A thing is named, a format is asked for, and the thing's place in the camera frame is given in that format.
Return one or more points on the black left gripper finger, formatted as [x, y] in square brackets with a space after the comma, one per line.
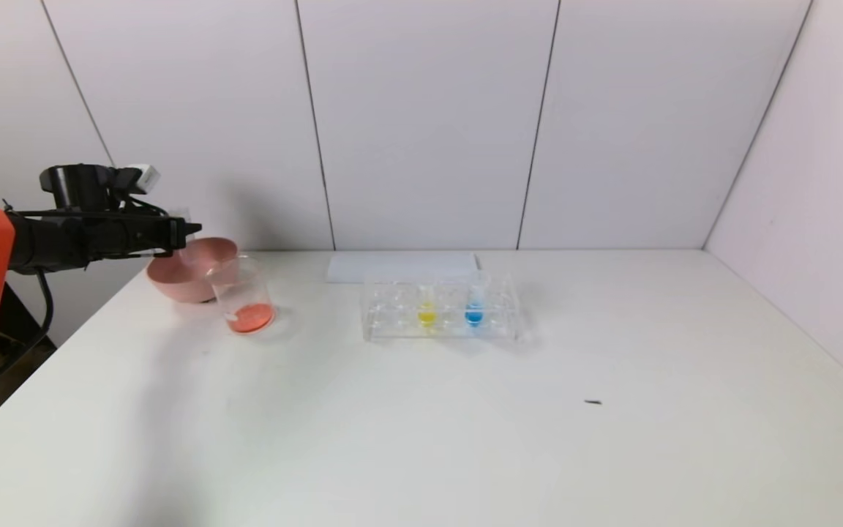
[186, 230]

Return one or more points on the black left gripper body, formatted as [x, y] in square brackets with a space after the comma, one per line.
[170, 233]

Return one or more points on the test tube with red pigment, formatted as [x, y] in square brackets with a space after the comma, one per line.
[187, 256]

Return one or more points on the test tube with yellow pigment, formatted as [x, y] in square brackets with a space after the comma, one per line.
[426, 315]

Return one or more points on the clear glass beaker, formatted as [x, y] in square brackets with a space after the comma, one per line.
[249, 316]

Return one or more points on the clear acrylic test tube rack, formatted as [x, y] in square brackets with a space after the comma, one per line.
[447, 331]

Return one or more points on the test tube with blue pigment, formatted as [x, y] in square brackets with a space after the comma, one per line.
[473, 315]

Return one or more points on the pink plastic bowl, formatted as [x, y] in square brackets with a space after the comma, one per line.
[187, 284]

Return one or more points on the white paper sheet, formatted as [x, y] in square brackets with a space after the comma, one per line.
[363, 267]

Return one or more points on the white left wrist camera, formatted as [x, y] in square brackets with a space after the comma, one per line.
[147, 176]

